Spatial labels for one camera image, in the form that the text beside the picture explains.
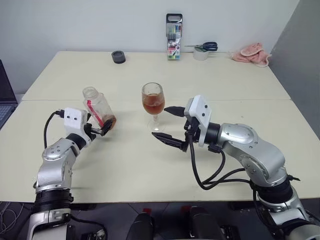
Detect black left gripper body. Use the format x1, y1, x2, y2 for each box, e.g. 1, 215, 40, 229
84, 112, 105, 138

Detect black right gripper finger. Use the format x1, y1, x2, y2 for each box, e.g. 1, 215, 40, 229
163, 105, 187, 118
151, 131, 189, 153

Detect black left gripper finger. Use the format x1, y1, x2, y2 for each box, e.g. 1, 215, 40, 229
100, 119, 114, 137

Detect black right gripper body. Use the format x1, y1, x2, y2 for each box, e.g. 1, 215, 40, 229
181, 107, 201, 153

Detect wine glass with brown drink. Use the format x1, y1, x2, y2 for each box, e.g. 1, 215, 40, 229
141, 82, 167, 132

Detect clear plastic bottle red strip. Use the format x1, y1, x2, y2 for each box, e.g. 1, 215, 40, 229
82, 86, 118, 133

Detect white tape roll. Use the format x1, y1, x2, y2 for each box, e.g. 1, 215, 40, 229
192, 46, 209, 61

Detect marker pen set pack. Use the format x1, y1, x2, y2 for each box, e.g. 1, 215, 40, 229
165, 13, 184, 62

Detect dark rounded shape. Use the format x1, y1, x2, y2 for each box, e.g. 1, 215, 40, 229
187, 205, 224, 240
126, 211, 156, 240

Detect dark laptop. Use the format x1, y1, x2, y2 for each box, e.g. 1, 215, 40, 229
0, 59, 19, 131

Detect pink cloth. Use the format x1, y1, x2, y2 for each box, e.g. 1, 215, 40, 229
228, 42, 273, 68

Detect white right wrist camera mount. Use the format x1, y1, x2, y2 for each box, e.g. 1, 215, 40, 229
186, 94, 213, 147

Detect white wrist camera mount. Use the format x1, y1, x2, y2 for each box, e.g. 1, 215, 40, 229
186, 94, 213, 147
63, 107, 92, 145

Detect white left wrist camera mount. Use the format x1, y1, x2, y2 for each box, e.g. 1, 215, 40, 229
63, 107, 92, 145

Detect thick black right wrist cable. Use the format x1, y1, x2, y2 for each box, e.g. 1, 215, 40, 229
188, 129, 258, 191

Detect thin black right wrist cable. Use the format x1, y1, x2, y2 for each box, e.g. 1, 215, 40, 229
203, 146, 247, 187

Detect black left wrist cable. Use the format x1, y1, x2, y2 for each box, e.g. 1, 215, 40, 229
43, 109, 66, 149

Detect blue handled scissors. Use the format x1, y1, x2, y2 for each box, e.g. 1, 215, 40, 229
183, 41, 219, 52

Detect black cable under table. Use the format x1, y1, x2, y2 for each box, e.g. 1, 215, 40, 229
66, 213, 107, 236

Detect white cable bundle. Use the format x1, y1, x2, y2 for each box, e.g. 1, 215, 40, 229
0, 200, 24, 234

